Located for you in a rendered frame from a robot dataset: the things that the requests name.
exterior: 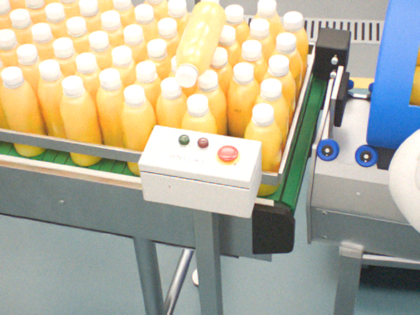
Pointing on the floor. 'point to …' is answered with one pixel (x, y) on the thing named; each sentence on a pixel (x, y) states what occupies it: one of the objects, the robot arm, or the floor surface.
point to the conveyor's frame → (137, 219)
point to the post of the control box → (208, 261)
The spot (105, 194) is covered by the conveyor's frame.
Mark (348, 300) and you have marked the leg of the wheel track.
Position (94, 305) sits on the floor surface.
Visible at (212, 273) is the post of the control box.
